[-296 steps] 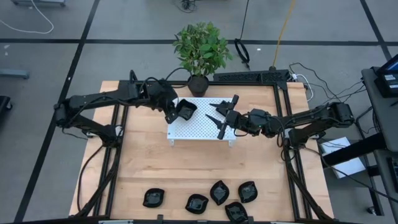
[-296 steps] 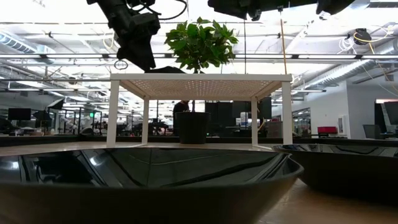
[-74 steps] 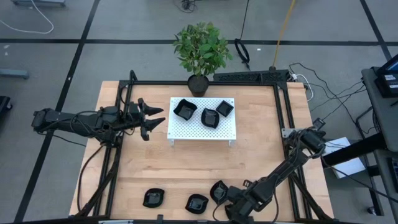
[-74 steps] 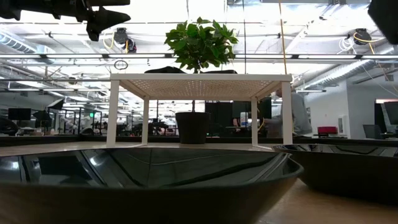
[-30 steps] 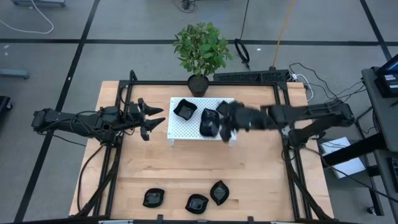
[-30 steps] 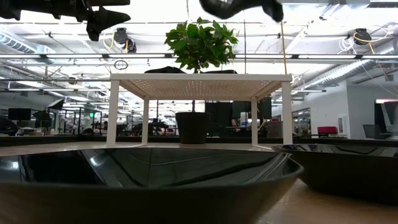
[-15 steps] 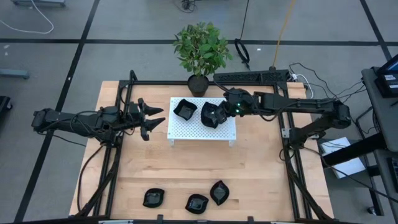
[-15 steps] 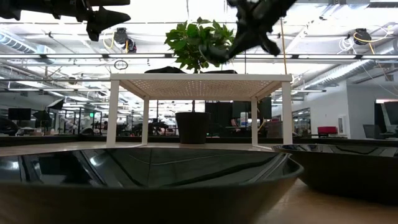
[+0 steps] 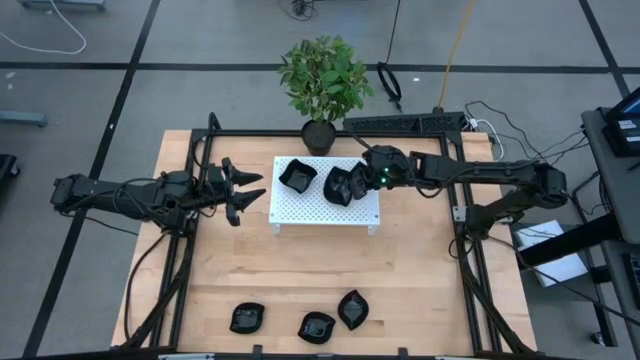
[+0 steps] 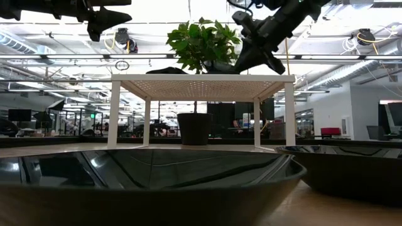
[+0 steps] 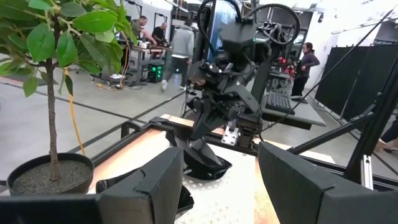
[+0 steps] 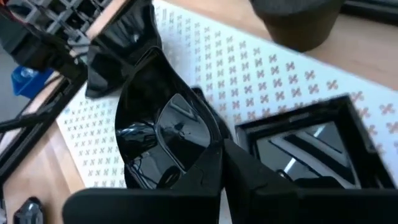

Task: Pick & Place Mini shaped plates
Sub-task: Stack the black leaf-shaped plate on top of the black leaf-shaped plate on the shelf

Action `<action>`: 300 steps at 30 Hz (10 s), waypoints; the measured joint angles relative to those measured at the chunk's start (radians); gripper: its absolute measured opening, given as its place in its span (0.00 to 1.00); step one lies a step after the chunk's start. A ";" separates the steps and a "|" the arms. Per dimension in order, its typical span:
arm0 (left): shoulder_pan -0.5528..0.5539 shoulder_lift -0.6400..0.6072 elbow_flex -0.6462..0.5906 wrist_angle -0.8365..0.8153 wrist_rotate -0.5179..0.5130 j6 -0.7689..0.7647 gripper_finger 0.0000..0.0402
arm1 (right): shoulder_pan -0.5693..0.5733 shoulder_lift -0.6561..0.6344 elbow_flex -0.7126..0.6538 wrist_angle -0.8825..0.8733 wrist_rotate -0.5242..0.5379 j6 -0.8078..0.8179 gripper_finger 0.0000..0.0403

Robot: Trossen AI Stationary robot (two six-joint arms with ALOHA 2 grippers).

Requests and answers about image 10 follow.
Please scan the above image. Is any dark monitor white bezel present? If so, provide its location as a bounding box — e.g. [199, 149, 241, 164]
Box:
[378, 102, 402, 136]

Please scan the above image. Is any white perforated metal shelf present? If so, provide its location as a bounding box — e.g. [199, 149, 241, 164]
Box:
[107, 73, 296, 150]

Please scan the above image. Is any black wavy-edged plastic plate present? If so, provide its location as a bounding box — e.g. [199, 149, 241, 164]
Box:
[146, 66, 189, 75]
[274, 144, 402, 208]

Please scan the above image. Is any black aluminium table frame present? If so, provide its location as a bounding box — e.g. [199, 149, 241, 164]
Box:
[0, 137, 402, 148]

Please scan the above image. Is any black studio lamp hood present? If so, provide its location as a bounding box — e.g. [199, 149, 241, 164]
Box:
[46, 99, 66, 112]
[33, 111, 53, 129]

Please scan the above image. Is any green potted plant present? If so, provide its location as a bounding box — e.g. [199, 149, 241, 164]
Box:
[165, 17, 242, 146]

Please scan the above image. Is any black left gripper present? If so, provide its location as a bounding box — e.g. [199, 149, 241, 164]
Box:
[0, 0, 133, 42]

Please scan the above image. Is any black background monitor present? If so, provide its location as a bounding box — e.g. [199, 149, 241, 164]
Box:
[8, 109, 32, 122]

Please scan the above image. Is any yellow hanging cable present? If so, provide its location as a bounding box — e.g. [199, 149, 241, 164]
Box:
[284, 36, 291, 76]

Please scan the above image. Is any silver ceiling duct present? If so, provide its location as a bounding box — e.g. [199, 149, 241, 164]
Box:
[313, 59, 402, 92]

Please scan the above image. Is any black leaf-shaped plastic plate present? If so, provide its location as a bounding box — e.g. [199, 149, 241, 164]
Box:
[0, 146, 308, 226]

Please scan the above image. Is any red background box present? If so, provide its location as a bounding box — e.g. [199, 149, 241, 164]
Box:
[320, 127, 342, 136]

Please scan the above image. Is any black hanging cable reel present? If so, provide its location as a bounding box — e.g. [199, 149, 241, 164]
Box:
[356, 28, 376, 47]
[114, 27, 139, 54]

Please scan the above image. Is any black background cabinet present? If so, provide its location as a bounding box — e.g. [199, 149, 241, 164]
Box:
[207, 97, 276, 139]

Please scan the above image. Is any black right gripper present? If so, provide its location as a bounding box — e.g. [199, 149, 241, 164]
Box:
[234, 8, 296, 75]

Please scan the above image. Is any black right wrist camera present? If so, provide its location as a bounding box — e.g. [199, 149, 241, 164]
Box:
[231, 10, 253, 30]

